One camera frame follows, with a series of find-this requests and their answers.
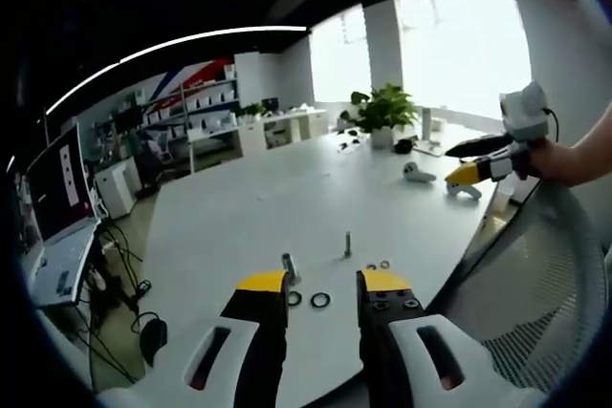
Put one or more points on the thick metal threaded stud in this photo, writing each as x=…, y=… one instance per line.
x=290, y=267

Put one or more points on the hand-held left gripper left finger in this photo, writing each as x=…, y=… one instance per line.
x=258, y=322

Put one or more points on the grey mesh office chair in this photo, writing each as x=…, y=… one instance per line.
x=535, y=284

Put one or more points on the black round floor device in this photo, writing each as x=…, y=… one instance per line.
x=153, y=338

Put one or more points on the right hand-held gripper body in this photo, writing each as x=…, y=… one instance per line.
x=523, y=114

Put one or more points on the white background desk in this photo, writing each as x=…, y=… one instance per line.
x=287, y=128

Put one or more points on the open white laptop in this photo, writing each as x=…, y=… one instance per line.
x=62, y=217

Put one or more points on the white small box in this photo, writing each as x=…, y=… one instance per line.
x=500, y=198

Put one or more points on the white slim tower device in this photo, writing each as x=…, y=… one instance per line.
x=426, y=125

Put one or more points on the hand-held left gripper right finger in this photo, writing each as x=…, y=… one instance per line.
x=392, y=331

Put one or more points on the person's right hand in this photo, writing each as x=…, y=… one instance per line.
x=550, y=159

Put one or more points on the wall shelf with white boxes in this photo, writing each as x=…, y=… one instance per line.
x=205, y=104

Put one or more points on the green potted plant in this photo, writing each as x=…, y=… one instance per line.
x=385, y=109

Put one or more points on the slim metal threaded stud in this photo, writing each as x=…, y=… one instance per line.
x=347, y=244

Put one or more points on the black small table object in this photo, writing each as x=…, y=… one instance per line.
x=404, y=146

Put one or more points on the white low cabinet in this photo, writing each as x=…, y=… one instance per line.
x=117, y=190

